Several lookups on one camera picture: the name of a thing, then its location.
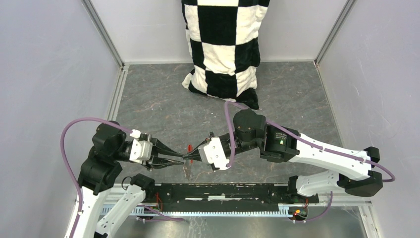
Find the white slotted cable duct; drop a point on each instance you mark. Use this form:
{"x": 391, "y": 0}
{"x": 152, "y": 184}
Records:
{"x": 280, "y": 211}

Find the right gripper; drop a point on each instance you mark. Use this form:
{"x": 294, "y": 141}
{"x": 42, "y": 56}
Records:
{"x": 194, "y": 154}

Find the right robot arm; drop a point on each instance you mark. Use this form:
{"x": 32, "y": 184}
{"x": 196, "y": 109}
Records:
{"x": 345, "y": 170}

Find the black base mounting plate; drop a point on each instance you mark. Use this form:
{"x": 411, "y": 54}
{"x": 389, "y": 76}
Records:
{"x": 215, "y": 206}

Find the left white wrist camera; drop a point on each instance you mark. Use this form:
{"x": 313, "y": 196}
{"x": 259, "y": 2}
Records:
{"x": 141, "y": 147}

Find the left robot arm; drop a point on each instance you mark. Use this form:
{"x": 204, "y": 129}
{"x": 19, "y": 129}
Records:
{"x": 112, "y": 144}

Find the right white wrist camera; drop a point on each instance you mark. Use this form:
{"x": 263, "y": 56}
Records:
{"x": 212, "y": 153}

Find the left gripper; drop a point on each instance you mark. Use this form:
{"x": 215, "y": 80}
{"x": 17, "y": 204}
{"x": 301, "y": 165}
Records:
{"x": 160, "y": 162}

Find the black white checkered pillow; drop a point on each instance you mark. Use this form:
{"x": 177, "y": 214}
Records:
{"x": 223, "y": 42}

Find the red key tag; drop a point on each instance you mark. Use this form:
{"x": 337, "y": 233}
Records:
{"x": 190, "y": 149}

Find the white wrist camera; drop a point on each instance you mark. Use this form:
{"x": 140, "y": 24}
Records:
{"x": 212, "y": 153}
{"x": 141, "y": 147}

